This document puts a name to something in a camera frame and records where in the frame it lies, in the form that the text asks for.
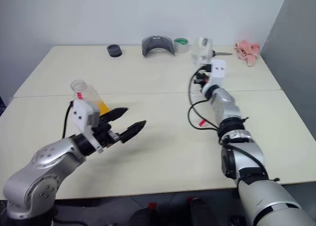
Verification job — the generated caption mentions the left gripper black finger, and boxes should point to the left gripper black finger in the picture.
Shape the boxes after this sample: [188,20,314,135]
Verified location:
[100,107,129,122]
[119,120,147,144]

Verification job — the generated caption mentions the dark laptop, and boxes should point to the dark laptop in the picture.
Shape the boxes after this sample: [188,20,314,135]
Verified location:
[0,96,7,117]

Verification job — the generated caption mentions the black round container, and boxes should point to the black round container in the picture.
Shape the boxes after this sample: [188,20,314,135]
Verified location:
[107,44,123,58]

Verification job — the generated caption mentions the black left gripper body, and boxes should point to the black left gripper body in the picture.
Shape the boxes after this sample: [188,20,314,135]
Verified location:
[91,117,124,148]

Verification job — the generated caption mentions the clear bottle with orange drink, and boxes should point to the clear bottle with orange drink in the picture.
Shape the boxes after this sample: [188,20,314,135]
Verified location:
[70,79,112,118]

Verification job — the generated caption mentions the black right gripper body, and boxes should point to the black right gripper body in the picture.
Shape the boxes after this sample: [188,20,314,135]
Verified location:
[200,64,213,88]

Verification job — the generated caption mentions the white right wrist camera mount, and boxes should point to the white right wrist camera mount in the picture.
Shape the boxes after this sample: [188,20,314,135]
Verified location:
[201,59,228,94]

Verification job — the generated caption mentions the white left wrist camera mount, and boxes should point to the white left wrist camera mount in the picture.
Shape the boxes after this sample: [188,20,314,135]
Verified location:
[72,99,104,154]

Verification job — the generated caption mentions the pink cloth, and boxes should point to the pink cloth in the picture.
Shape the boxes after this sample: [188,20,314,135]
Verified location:
[234,40,261,67]

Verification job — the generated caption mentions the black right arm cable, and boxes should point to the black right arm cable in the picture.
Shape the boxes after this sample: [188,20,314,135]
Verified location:
[187,66,281,183]

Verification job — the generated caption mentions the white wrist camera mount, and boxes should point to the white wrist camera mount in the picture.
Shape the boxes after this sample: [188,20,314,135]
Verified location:
[72,99,104,154]
[201,59,228,94]

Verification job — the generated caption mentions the blue handled scissors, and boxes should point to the blue handled scissors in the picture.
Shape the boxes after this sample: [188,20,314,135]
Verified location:
[212,50,233,57]

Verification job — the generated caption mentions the grey partition panel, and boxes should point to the grey partition panel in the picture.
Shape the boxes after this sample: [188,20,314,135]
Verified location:
[256,0,316,142]

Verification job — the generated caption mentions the green tape roll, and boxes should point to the green tape roll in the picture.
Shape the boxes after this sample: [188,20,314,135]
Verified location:
[173,37,190,55]

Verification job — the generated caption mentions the grey curved headset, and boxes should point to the grey curved headset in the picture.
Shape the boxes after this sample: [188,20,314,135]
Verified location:
[141,35,176,57]

